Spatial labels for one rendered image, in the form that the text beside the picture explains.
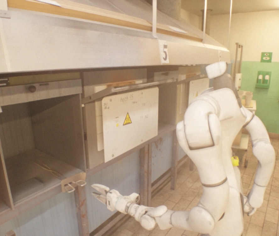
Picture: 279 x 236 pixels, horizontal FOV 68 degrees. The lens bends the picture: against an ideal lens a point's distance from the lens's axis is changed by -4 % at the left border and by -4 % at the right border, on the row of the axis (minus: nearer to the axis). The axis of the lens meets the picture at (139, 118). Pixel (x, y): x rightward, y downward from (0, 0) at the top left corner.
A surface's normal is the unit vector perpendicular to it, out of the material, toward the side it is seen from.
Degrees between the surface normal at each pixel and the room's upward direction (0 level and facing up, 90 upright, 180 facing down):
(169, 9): 90
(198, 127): 71
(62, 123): 90
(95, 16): 123
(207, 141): 111
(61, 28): 80
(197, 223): 102
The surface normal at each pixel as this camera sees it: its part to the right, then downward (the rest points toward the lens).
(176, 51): 0.80, -0.02
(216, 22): -0.59, 0.22
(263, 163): -0.45, 0.52
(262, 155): -0.39, 0.31
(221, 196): 0.04, 0.25
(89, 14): 0.68, 0.66
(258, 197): -0.40, 0.08
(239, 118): 0.22, 0.63
